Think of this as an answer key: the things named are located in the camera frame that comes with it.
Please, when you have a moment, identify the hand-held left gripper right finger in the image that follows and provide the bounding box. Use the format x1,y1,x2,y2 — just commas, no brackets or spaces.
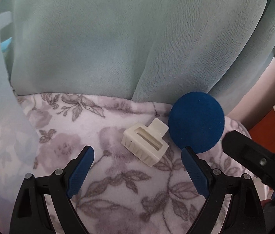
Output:
181,146,267,234

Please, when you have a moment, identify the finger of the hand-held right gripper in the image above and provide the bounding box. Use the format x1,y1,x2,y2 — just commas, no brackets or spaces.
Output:
221,130,275,193

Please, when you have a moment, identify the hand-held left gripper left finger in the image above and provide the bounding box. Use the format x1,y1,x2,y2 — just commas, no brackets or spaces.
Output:
9,146,94,234

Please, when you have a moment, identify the blue foam ball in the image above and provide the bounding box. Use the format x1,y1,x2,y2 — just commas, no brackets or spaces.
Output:
168,91,226,154

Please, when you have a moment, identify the cream hair claw clip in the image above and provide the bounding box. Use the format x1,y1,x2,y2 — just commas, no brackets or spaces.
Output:
122,118,169,167

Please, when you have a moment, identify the clear plastic storage container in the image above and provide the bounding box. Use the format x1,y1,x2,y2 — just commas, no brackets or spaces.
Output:
0,11,42,225

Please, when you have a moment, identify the brown wooden panel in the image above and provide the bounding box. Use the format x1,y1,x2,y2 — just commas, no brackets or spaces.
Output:
248,110,275,142

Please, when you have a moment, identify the grey floral blanket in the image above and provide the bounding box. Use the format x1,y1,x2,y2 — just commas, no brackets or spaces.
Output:
0,91,262,234

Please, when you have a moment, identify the pale green curtain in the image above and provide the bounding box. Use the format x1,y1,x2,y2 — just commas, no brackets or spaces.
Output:
0,0,275,117

